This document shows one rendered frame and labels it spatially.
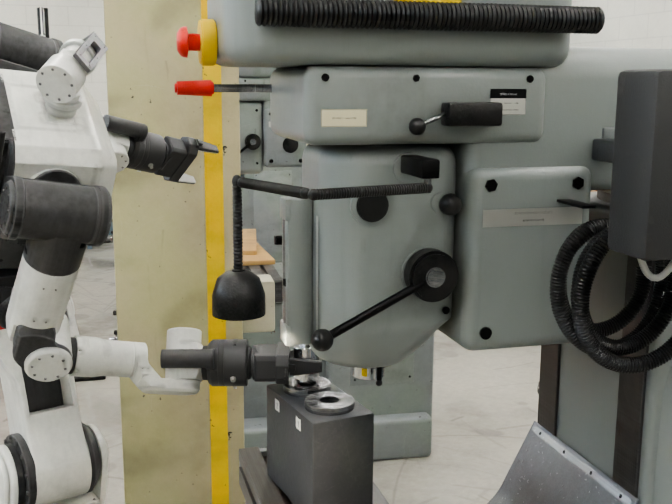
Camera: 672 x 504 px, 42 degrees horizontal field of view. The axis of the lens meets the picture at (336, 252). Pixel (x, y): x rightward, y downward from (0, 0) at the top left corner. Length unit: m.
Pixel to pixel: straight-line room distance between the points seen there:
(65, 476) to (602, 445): 0.95
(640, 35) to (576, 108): 6.98
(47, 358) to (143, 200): 1.46
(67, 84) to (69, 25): 8.74
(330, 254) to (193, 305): 1.87
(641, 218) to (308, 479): 0.81
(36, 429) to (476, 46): 1.05
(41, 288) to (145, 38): 1.58
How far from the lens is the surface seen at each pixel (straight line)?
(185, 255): 2.99
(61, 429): 1.75
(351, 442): 1.58
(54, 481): 1.74
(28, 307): 1.50
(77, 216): 1.39
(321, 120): 1.12
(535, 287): 1.26
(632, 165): 1.05
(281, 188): 1.08
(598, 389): 1.47
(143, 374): 1.64
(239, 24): 1.11
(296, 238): 1.23
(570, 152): 1.27
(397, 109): 1.15
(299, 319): 1.26
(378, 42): 1.13
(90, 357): 1.61
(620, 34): 8.50
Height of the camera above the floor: 1.71
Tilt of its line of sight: 11 degrees down
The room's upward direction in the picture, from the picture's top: straight up
